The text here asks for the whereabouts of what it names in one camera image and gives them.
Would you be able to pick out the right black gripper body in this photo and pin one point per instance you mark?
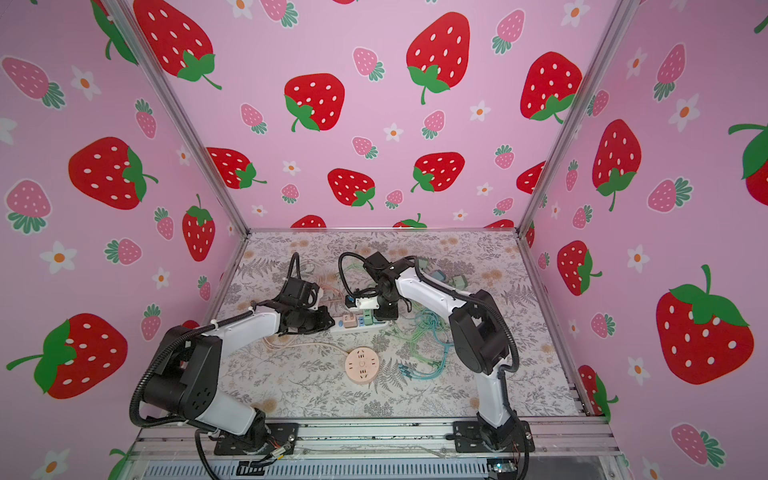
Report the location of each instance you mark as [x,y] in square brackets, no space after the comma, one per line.
[386,309]

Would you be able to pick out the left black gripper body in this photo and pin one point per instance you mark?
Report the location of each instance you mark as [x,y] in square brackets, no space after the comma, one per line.
[308,322]

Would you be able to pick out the white blue power strip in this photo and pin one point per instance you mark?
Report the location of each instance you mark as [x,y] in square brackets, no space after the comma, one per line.
[338,328]

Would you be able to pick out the pink plug adapter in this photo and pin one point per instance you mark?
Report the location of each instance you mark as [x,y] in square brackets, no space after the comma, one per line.
[349,321]

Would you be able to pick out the light green plug adapter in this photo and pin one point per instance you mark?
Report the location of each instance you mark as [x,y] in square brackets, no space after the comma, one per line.
[460,282]

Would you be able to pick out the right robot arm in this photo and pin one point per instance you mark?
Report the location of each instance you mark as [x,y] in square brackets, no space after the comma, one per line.
[481,337]

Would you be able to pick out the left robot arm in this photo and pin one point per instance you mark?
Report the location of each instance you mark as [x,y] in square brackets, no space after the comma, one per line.
[181,381]

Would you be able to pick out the round pink power socket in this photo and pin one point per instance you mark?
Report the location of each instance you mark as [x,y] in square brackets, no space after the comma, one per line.
[362,365]

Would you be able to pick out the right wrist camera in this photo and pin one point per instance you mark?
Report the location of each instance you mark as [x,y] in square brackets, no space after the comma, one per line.
[361,302]

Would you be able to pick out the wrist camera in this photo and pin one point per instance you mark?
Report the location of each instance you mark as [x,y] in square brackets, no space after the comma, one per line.
[361,302]
[300,293]

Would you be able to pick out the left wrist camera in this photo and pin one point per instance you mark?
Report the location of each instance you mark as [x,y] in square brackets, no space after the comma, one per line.
[300,293]

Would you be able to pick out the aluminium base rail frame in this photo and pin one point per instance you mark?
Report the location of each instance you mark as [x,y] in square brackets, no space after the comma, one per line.
[387,448]

